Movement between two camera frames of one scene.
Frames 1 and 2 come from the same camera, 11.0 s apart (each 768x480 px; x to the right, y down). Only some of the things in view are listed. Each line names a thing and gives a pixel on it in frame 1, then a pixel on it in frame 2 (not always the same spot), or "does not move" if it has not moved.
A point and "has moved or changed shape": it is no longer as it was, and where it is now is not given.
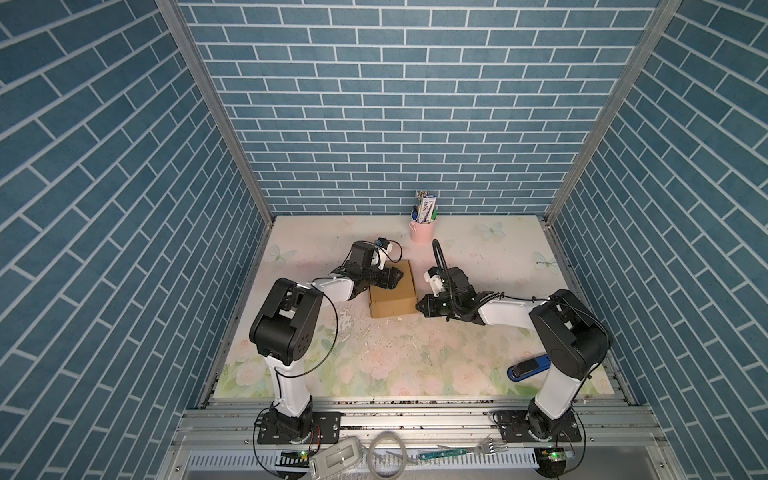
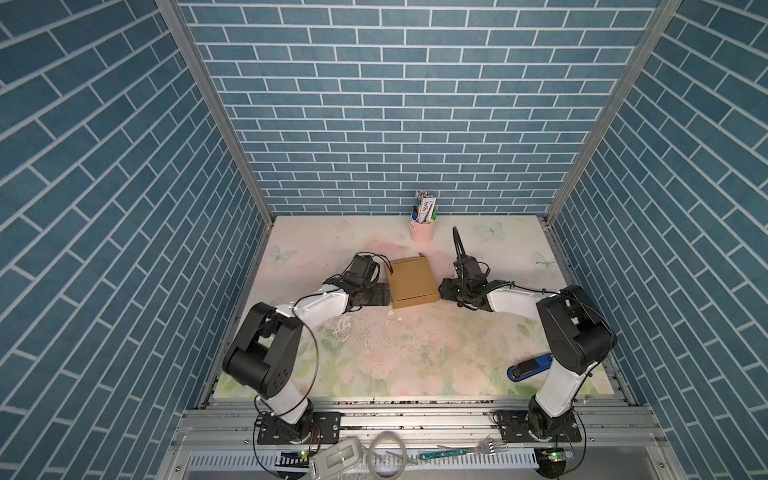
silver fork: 485,446 does not move
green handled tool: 436,454 does not move
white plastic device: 335,458 does not move
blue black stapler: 527,367 does not move
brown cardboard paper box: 398,300 has moved or changed shape
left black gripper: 387,279 → 381,295
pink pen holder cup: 422,233 does not move
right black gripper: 428,309 → 446,289
